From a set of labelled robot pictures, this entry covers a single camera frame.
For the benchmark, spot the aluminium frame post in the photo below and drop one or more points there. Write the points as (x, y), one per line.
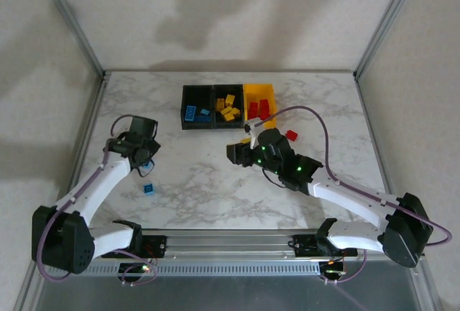
(73, 23)
(386, 20)

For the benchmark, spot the aluminium mounting rail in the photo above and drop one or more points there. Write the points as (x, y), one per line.
(233, 244)

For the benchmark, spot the grey metal panel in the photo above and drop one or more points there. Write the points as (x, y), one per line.
(233, 294)

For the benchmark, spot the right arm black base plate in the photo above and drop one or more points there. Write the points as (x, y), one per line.
(305, 248)

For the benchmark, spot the aluminium table side rail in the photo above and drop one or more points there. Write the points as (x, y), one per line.
(94, 110)
(379, 146)

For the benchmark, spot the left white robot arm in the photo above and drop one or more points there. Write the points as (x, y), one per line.
(93, 189)

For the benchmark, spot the black plastic bin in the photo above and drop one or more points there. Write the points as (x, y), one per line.
(221, 90)
(196, 93)

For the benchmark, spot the small blue lego brick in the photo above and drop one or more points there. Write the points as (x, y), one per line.
(205, 111)
(149, 189)

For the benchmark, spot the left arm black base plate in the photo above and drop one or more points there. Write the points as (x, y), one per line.
(158, 244)

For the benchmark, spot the yellow plastic bin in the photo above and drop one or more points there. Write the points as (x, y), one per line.
(258, 90)

